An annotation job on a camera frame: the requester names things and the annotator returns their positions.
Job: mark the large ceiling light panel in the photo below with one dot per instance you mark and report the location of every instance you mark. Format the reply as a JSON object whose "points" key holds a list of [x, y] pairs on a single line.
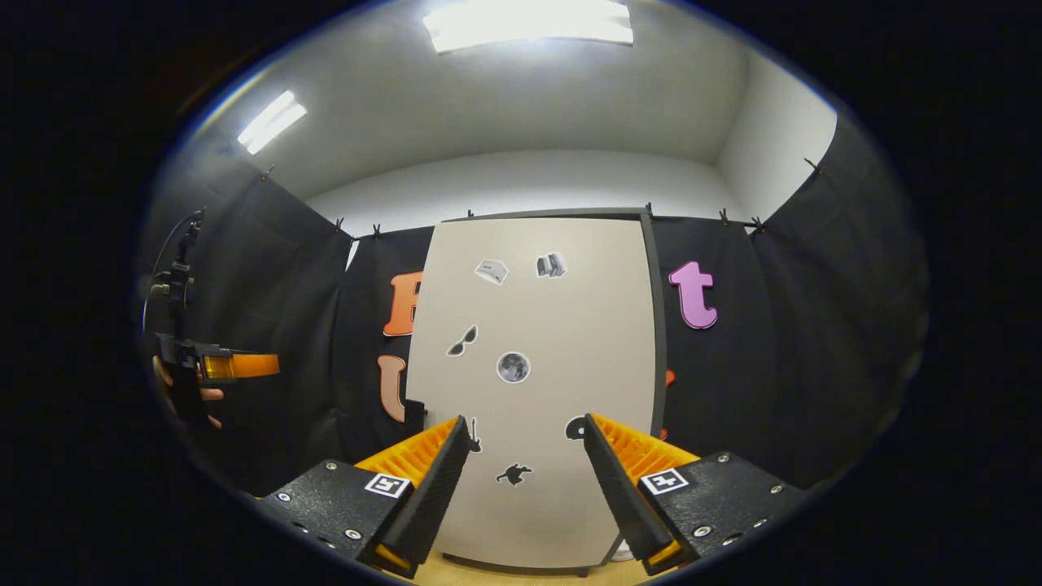
{"points": [[529, 20]]}

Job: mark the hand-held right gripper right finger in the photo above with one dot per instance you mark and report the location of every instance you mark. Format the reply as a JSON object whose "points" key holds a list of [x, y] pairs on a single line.
{"points": [[619, 488]]}

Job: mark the narrow ceiling light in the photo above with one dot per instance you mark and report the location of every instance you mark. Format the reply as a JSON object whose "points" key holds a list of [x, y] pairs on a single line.
{"points": [[271, 122]]}

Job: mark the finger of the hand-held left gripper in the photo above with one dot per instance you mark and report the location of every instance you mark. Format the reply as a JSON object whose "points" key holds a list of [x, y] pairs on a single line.
{"points": [[244, 366]]}

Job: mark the white cabinet door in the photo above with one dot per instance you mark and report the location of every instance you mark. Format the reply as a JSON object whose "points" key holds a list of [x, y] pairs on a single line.
{"points": [[553, 407]]}

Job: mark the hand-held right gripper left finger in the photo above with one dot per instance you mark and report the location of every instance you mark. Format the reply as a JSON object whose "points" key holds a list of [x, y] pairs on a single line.
{"points": [[431, 488]]}

